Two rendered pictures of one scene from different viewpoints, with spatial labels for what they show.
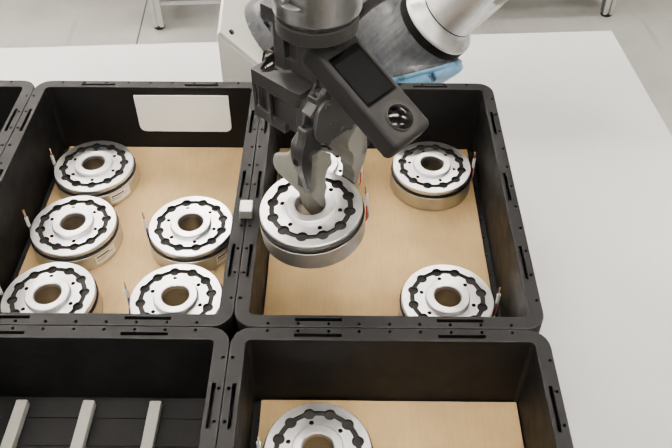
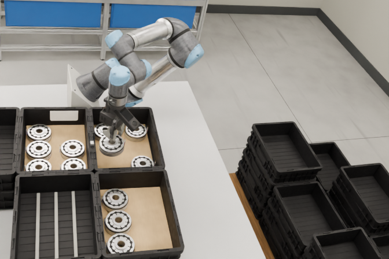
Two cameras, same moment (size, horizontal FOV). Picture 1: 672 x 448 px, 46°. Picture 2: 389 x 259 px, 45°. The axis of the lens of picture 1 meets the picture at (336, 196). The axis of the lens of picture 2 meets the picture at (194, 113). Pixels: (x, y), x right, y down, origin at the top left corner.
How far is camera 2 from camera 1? 1.23 m
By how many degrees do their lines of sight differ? 17
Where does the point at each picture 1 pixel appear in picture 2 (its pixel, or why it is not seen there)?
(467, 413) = (148, 189)
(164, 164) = (57, 130)
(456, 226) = (143, 145)
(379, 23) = not seen: hidden behind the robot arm
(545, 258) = (167, 154)
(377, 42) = not seen: hidden behind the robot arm
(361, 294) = (120, 164)
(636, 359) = (190, 178)
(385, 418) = (129, 192)
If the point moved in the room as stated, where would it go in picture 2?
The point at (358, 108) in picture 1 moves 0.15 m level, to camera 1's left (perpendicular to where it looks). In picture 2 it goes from (126, 121) to (87, 122)
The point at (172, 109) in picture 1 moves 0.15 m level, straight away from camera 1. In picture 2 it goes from (61, 114) to (51, 94)
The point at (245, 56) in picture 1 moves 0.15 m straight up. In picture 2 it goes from (79, 97) to (80, 72)
